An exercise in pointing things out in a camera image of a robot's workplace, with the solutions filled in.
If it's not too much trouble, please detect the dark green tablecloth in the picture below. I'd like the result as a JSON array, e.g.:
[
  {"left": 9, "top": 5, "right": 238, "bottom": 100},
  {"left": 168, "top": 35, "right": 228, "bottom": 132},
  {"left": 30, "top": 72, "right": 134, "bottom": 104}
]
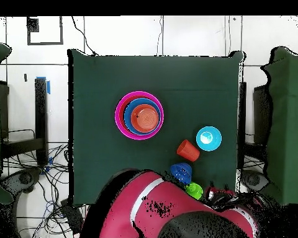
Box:
[{"left": 67, "top": 48, "right": 244, "bottom": 206}]

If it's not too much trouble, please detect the blue medium bowl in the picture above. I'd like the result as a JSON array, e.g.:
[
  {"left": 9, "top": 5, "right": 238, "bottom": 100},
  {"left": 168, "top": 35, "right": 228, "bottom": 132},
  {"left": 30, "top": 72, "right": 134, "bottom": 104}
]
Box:
[{"left": 123, "top": 97, "right": 162, "bottom": 136}]

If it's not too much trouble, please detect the black post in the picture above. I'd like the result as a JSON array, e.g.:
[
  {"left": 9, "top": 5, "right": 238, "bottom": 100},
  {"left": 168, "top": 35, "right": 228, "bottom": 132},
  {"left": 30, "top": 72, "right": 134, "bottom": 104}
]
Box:
[{"left": 238, "top": 81, "right": 248, "bottom": 172}]

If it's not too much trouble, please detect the black floor stand base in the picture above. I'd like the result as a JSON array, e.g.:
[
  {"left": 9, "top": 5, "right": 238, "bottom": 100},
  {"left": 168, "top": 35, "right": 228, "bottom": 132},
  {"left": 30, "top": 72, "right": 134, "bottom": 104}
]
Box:
[
  {"left": 1, "top": 167, "right": 43, "bottom": 195},
  {"left": 240, "top": 169, "right": 270, "bottom": 192}
]

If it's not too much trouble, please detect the orange plastic cup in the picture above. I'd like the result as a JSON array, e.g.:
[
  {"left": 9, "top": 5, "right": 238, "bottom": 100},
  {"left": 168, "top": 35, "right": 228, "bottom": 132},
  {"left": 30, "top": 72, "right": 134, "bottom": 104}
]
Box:
[{"left": 176, "top": 139, "right": 201, "bottom": 162}]

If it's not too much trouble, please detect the black frame with blue tape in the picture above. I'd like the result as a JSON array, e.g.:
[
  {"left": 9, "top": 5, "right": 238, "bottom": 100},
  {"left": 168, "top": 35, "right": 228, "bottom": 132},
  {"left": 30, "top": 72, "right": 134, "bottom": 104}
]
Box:
[{"left": 0, "top": 76, "right": 52, "bottom": 175}]

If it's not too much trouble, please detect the green plastic cup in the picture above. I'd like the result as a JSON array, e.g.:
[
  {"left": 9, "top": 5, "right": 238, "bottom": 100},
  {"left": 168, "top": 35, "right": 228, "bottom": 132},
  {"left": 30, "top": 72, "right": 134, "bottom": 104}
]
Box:
[{"left": 185, "top": 182, "right": 204, "bottom": 201}]

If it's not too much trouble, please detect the black cable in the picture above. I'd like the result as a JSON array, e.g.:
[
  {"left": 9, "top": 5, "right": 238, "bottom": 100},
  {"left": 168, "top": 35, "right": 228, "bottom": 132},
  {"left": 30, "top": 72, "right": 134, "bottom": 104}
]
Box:
[{"left": 71, "top": 15, "right": 98, "bottom": 57}]

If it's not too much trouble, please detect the dark blue small bowl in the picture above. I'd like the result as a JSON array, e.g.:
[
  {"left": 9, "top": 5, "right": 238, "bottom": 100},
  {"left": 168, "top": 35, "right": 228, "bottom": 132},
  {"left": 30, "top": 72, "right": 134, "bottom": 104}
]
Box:
[{"left": 169, "top": 162, "right": 193, "bottom": 185}]

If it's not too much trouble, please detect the light blue small bowl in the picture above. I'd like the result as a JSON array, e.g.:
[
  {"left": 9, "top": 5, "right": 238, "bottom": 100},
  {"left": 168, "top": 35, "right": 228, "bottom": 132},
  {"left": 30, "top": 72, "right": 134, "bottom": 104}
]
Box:
[{"left": 196, "top": 126, "right": 223, "bottom": 152}]

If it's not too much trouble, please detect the orange small bowl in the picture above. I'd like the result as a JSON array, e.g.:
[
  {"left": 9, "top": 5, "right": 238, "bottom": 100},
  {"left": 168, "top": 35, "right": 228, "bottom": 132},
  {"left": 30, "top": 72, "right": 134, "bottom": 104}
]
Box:
[{"left": 130, "top": 104, "right": 160, "bottom": 133}]

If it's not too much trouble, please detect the pink large bowl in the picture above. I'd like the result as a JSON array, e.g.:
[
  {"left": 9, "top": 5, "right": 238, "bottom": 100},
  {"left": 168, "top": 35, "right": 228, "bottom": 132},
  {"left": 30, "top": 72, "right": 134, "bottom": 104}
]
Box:
[{"left": 114, "top": 90, "right": 165, "bottom": 141}]

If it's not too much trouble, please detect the black square floor frame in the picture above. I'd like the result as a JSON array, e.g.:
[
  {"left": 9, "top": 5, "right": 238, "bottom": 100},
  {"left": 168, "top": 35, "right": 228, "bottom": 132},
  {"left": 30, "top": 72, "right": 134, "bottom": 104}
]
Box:
[{"left": 26, "top": 15, "right": 65, "bottom": 46}]

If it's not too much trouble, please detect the black power strip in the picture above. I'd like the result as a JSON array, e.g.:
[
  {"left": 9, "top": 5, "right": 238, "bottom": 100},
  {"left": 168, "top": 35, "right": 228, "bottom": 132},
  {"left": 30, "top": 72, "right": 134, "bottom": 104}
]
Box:
[{"left": 60, "top": 198, "right": 86, "bottom": 235}]

